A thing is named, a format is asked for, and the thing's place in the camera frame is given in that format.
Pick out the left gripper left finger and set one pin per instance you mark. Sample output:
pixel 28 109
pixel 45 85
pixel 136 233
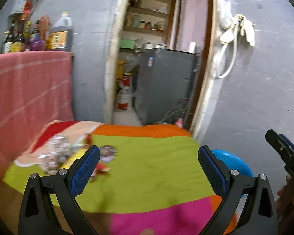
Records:
pixel 37 214

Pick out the large oil jug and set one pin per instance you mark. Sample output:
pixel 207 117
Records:
pixel 61 34

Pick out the green plastic box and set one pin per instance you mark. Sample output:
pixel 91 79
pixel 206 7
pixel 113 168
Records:
pixel 127 44

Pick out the wooden shelf unit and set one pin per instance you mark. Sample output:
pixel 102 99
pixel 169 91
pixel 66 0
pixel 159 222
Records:
pixel 149 20

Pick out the person's right hand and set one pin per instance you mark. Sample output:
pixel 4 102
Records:
pixel 285 207

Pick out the dark sauce bottle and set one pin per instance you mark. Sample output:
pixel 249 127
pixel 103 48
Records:
pixel 9 39

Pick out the grey refrigerator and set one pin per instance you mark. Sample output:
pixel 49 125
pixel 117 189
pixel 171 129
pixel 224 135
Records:
pixel 164 83

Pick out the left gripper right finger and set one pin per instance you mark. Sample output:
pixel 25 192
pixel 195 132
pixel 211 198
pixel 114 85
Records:
pixel 258 216

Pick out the pink checked cloth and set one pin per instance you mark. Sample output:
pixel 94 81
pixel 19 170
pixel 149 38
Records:
pixel 35 89

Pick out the multicolour striped table cloth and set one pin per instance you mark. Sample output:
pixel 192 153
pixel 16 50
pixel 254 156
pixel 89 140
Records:
pixel 155 180

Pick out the red white sack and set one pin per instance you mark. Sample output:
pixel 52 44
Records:
pixel 124 95

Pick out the purple round bottle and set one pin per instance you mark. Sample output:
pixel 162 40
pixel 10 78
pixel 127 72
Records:
pixel 37 45

